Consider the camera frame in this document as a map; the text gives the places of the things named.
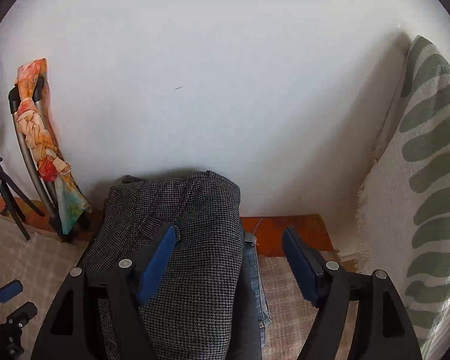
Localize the grey houndstooth shorts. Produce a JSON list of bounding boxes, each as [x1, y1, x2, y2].
[[80, 172, 244, 359]]

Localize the pink plaid blanket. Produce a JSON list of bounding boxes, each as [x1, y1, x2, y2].
[[0, 209, 361, 360]]

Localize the green leaf pattern cover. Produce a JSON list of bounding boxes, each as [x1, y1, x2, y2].
[[357, 37, 450, 359]]

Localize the folded silver tripod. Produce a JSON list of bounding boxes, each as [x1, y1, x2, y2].
[[7, 76, 92, 245]]

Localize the dark grey folded pants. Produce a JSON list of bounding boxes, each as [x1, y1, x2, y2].
[[226, 261, 262, 360]]

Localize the black mini tripod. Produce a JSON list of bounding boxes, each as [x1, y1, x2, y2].
[[0, 157, 45, 242]]

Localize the folded blue jeans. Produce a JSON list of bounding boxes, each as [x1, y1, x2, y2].
[[244, 232, 272, 348]]

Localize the orange floral scarf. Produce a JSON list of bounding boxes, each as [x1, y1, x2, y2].
[[14, 58, 92, 235]]

